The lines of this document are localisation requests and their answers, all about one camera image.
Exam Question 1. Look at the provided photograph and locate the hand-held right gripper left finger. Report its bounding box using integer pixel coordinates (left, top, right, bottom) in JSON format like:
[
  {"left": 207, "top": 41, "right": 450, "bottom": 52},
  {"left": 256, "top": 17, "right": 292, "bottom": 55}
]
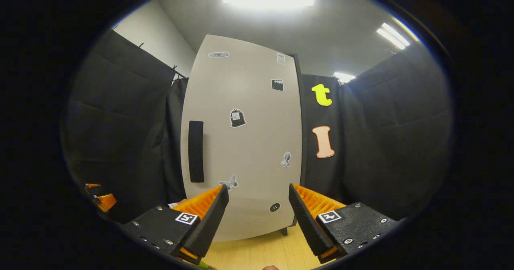
[{"left": 120, "top": 184, "right": 229, "bottom": 266}]

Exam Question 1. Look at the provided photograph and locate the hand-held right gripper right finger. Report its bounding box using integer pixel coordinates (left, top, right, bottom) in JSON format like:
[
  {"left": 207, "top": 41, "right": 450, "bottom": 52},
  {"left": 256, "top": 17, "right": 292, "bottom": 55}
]
[{"left": 289, "top": 182, "right": 401, "bottom": 264}]

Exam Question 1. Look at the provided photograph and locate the dark grey cabinet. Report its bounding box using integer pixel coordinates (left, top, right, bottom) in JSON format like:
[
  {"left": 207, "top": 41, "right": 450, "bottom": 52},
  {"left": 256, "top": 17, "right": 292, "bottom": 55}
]
[{"left": 280, "top": 53, "right": 309, "bottom": 237}]

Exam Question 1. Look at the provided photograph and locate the black door handle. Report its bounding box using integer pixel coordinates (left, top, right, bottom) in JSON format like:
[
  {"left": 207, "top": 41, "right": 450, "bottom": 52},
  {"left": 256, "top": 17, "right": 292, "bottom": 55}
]
[{"left": 188, "top": 121, "right": 205, "bottom": 183}]

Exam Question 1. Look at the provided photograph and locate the grey cabinet door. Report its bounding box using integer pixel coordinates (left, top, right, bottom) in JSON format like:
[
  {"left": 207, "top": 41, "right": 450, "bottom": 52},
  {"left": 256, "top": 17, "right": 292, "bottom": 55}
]
[{"left": 180, "top": 34, "right": 303, "bottom": 242}]

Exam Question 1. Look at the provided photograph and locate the black backdrop cloth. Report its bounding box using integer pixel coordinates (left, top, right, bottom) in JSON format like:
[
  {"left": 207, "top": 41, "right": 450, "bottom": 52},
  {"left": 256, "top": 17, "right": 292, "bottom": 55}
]
[{"left": 60, "top": 29, "right": 454, "bottom": 224}]

